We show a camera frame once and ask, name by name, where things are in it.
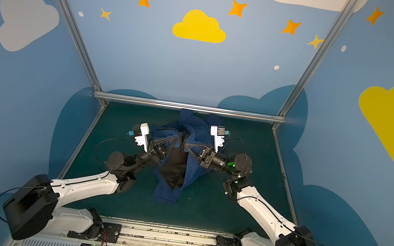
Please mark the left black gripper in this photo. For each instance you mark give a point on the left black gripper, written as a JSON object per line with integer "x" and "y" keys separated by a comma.
{"x": 153, "y": 149}

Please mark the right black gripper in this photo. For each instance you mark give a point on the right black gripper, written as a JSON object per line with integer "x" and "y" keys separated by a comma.
{"x": 206, "y": 156}

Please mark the blue jacket with black lining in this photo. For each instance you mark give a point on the blue jacket with black lining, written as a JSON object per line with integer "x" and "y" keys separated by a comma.
{"x": 180, "y": 168}

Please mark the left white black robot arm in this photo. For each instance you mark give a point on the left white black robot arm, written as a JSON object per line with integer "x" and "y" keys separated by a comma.
{"x": 39, "y": 204}

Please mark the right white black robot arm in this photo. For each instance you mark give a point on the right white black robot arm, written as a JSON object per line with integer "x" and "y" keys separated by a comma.
{"x": 239, "y": 188}

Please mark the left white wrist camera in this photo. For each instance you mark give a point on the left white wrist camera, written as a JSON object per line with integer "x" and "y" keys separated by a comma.
{"x": 139, "y": 134}

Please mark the left floor aluminium rail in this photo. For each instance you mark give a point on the left floor aluminium rail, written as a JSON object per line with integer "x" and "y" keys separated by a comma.
{"x": 85, "y": 119}

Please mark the floor aluminium rail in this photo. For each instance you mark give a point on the floor aluminium rail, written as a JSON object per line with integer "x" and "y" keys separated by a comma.
{"x": 284, "y": 176}
{"x": 85, "y": 119}

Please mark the right floor aluminium rail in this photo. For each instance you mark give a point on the right floor aluminium rail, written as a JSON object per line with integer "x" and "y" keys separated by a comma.
{"x": 284, "y": 176}

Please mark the horizontal aluminium back rail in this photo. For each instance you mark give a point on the horizontal aluminium back rail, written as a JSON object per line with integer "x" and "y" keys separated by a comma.
{"x": 197, "y": 108}

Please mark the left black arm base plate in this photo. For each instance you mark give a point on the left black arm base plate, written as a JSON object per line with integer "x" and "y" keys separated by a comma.
{"x": 108, "y": 231}

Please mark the left aluminium corner post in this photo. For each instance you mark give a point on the left aluminium corner post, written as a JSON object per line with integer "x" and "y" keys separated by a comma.
{"x": 77, "y": 38}

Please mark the aluminium corner post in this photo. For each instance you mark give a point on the aluminium corner post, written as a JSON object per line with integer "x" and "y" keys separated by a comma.
{"x": 331, "y": 36}
{"x": 77, "y": 38}

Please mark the right aluminium corner post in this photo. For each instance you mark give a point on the right aluminium corner post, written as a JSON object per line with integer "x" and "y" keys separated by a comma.
{"x": 331, "y": 36}

